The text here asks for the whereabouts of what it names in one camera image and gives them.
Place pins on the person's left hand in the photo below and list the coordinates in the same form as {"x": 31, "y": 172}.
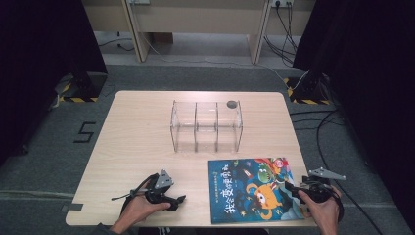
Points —
{"x": 140, "y": 210}

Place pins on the black curtain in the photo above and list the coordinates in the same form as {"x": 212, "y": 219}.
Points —
{"x": 39, "y": 65}
{"x": 375, "y": 81}

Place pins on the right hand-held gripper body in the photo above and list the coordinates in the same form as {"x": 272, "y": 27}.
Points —
{"x": 321, "y": 187}

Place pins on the black stand base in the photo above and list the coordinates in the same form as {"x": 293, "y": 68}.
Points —
{"x": 308, "y": 88}
{"x": 91, "y": 84}

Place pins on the white wall socket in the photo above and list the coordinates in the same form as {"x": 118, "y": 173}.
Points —
{"x": 282, "y": 2}

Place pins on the grey tape piece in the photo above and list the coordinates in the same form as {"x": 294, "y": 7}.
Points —
{"x": 73, "y": 207}

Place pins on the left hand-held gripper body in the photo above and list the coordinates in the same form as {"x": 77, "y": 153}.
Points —
{"x": 163, "y": 181}

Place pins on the person's dark striped pants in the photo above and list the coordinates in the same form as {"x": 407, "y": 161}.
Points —
{"x": 202, "y": 231}

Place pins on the clear acrylic divided organizer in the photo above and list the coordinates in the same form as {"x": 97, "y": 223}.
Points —
{"x": 206, "y": 130}

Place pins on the blue illustrated picture book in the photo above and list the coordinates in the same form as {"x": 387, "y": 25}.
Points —
{"x": 248, "y": 199}

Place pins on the person's right hand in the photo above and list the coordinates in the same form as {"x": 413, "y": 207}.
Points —
{"x": 324, "y": 212}

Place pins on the grey round disc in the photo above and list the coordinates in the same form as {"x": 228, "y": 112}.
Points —
{"x": 232, "y": 104}

